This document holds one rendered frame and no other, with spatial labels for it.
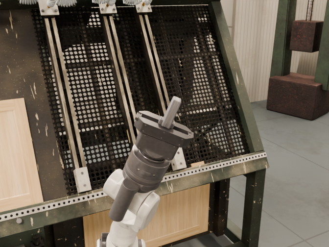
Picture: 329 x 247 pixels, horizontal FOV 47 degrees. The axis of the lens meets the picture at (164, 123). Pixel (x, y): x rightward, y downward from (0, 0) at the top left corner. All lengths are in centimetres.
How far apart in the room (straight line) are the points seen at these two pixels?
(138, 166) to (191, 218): 197
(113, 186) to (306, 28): 551
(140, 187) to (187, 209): 188
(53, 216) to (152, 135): 134
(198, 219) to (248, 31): 431
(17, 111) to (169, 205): 114
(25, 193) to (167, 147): 138
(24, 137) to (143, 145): 139
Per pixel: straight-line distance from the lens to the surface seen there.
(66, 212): 204
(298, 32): 623
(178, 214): 265
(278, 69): 646
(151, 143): 76
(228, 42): 270
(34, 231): 202
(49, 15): 228
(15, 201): 205
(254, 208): 271
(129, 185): 79
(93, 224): 240
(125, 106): 218
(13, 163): 207
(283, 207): 375
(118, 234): 99
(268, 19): 676
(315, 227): 356
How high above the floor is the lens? 192
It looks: 20 degrees down
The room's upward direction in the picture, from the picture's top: straight up
